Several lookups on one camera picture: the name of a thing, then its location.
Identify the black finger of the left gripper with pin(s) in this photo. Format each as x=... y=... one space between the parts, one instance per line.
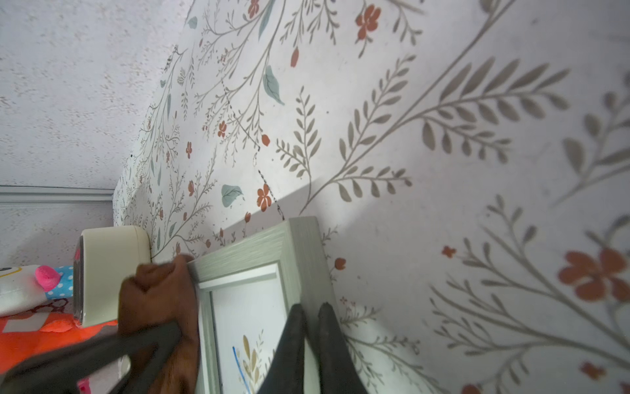
x=60 y=371

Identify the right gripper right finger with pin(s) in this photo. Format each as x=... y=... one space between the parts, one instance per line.
x=336 y=368

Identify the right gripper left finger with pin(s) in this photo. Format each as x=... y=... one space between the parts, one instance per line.
x=286 y=373

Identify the brown cloth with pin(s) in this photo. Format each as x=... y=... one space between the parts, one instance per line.
x=157 y=294

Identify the cream box with green lid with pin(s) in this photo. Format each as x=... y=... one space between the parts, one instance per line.
x=104 y=258

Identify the red plush toy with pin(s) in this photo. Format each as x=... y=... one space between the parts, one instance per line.
x=39 y=331

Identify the white pink plush top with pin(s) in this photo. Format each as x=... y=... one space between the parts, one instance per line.
x=25 y=287

